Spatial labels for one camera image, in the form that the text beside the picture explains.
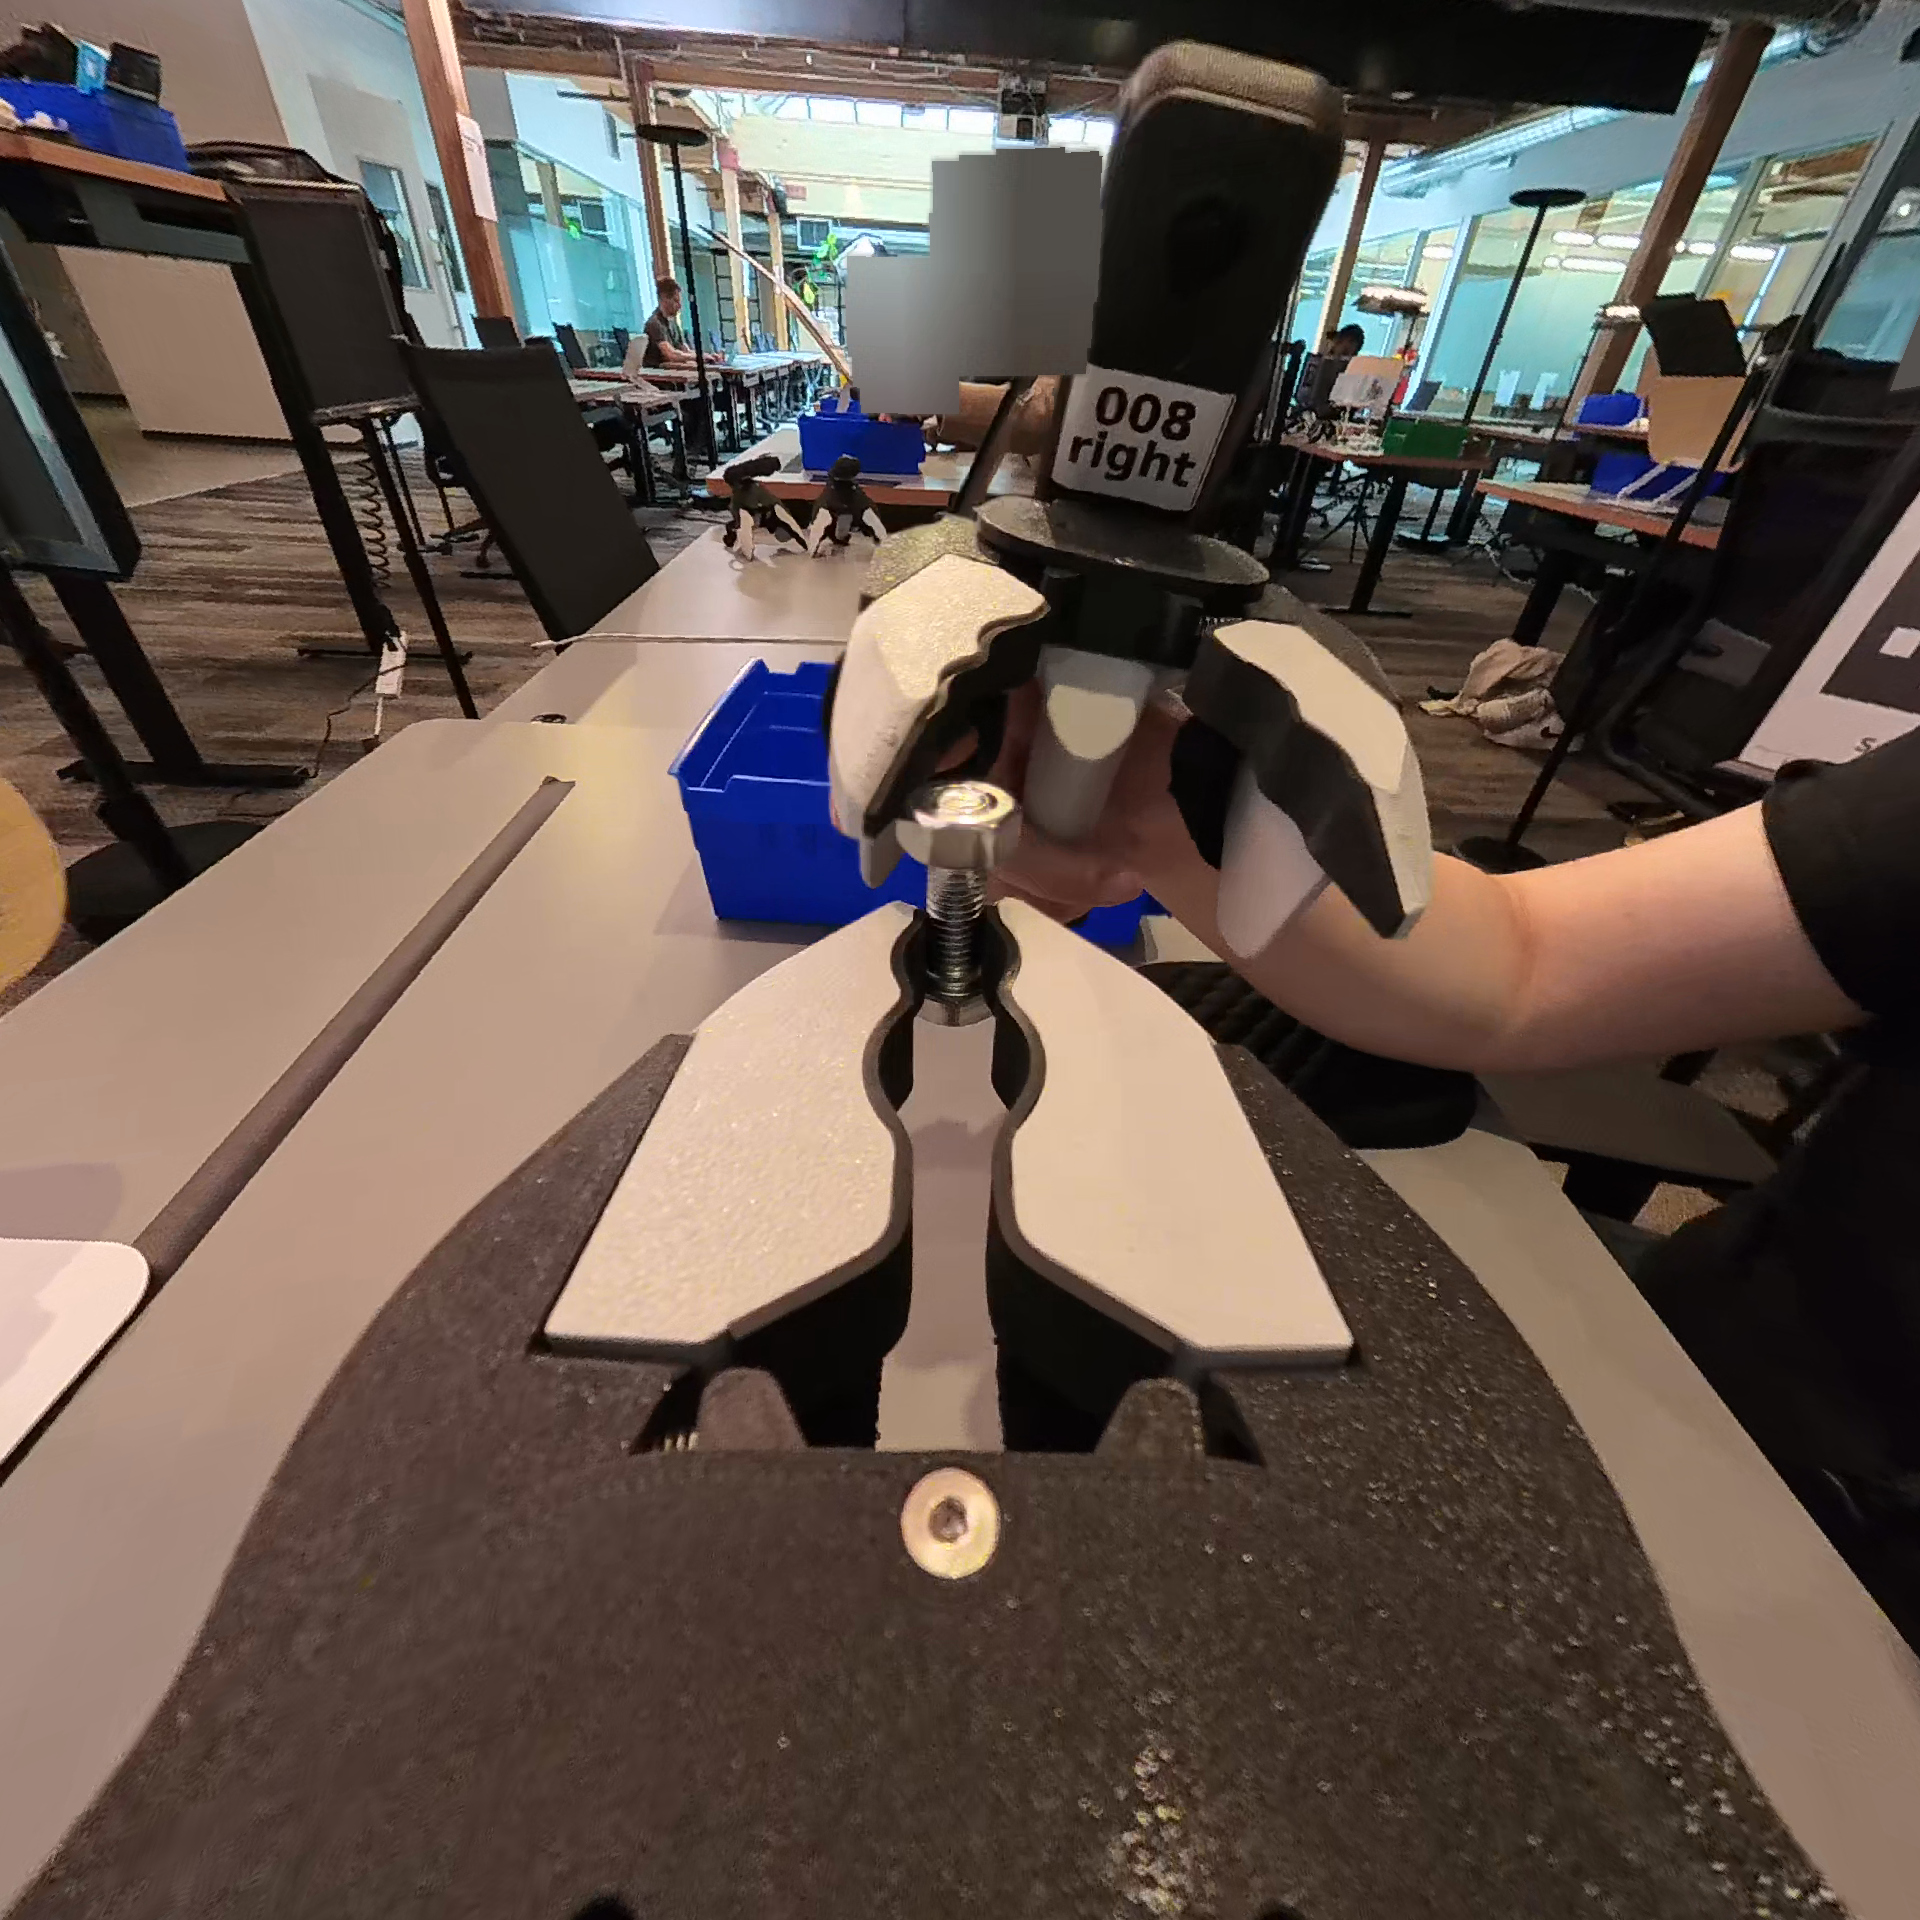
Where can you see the black bag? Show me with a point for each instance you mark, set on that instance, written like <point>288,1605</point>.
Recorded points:
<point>270,166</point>

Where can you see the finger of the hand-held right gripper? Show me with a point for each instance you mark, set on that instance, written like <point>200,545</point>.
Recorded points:
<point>1350,750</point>
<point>901,676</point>

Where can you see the wooden top office desk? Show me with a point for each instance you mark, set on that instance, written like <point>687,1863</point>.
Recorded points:
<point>120,182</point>

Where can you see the person's right hand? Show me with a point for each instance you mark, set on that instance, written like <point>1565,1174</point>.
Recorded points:
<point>1109,869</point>

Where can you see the person's right forearm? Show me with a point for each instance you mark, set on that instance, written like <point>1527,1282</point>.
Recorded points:
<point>1501,960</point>

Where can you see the small blue bin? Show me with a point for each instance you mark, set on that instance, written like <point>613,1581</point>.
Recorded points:
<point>863,442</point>
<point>91,119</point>

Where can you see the white printed sign board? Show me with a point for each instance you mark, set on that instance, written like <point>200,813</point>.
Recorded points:
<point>1845,645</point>

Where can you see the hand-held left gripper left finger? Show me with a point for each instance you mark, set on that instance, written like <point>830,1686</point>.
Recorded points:
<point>751,1172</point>

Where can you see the wooden backboard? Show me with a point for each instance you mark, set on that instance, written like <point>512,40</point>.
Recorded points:
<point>23,886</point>

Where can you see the blue plastic bin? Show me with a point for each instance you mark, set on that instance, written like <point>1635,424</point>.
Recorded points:
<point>751,825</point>

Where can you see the steel hex bolt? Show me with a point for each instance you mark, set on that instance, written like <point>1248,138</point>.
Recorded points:
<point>960,914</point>

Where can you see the black panel stand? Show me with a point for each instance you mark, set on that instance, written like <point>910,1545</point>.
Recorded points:
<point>323,301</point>
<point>525,480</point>

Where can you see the white cloth heap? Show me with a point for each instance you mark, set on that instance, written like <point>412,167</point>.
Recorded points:
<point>1501,697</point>

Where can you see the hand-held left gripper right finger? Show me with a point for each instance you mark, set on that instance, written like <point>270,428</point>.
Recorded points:
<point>1156,1184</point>

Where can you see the steel hex nut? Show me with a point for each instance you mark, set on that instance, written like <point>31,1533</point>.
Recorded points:
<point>916,840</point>

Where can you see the green plastic bin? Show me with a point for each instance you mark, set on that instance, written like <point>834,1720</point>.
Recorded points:
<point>1426,438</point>

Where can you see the dark framed panel on stand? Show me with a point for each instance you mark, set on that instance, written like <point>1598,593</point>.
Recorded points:
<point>45,452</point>

